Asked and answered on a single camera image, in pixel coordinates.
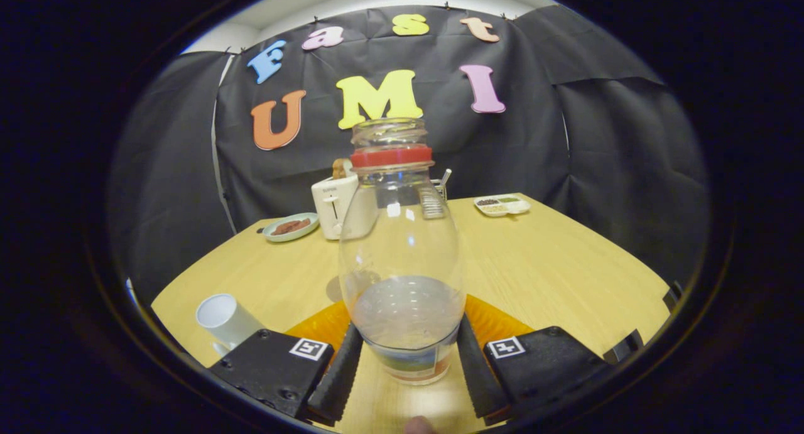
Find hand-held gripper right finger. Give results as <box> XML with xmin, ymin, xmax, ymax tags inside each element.
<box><xmin>457</xmin><ymin>295</ymin><xmax>613</xmax><ymax>422</ymax></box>

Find wooden table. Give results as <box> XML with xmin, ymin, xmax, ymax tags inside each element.
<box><xmin>151</xmin><ymin>193</ymin><xmax>671</xmax><ymax>434</ymax></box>

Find clear plastic juice bottle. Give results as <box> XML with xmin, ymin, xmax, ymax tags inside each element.
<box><xmin>338</xmin><ymin>117</ymin><xmax>467</xmax><ymax>386</ymax></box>

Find small metal rack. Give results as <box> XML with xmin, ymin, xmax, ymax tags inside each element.
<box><xmin>418</xmin><ymin>168</ymin><xmax>452</xmax><ymax>220</ymax></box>

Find white divided food tray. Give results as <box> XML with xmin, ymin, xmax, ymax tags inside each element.
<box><xmin>474</xmin><ymin>195</ymin><xmax>531</xmax><ymax>217</ymax></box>

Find black backdrop cloth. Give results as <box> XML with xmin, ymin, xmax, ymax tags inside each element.
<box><xmin>107</xmin><ymin>5</ymin><xmax>710</xmax><ymax>309</ymax></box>

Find brown meat slices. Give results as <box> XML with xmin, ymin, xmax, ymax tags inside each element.
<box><xmin>271</xmin><ymin>218</ymin><xmax>312</xmax><ymax>236</ymax></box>

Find pale green plate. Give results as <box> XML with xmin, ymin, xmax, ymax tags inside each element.
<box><xmin>262</xmin><ymin>212</ymin><xmax>320</xmax><ymax>242</ymax></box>

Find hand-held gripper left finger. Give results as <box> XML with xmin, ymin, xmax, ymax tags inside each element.
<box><xmin>209</xmin><ymin>300</ymin><xmax>365</xmax><ymax>425</ymax></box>

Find white cup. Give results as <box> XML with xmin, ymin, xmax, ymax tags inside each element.
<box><xmin>195</xmin><ymin>293</ymin><xmax>264</xmax><ymax>357</ymax></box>

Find white toaster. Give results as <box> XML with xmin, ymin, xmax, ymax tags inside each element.
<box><xmin>311</xmin><ymin>173</ymin><xmax>379</xmax><ymax>241</ymax></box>

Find round brown coaster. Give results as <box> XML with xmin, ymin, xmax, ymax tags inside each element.
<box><xmin>325</xmin><ymin>269</ymin><xmax>381</xmax><ymax>304</ymax></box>

